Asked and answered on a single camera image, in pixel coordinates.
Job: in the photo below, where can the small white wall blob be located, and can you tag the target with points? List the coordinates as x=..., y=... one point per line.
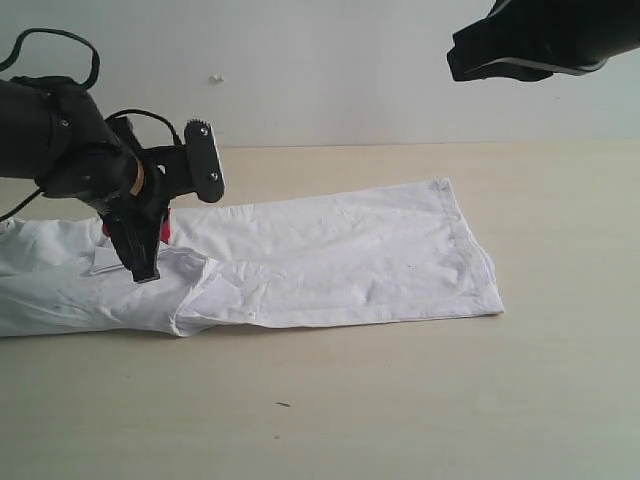
x=216, y=77

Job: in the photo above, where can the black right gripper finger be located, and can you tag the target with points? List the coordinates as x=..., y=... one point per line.
x=507, y=68
x=485, y=41

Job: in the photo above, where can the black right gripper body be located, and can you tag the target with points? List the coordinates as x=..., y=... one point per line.
x=569, y=37

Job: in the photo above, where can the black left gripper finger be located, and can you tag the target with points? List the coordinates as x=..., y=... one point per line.
x=149, y=244
x=127, y=247

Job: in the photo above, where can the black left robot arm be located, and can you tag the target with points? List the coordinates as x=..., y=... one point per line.
x=53, y=134

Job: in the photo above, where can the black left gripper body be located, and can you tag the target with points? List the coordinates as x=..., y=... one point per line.
x=124, y=185

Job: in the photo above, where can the white t-shirt red lettering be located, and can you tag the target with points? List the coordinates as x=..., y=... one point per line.
x=375, y=256

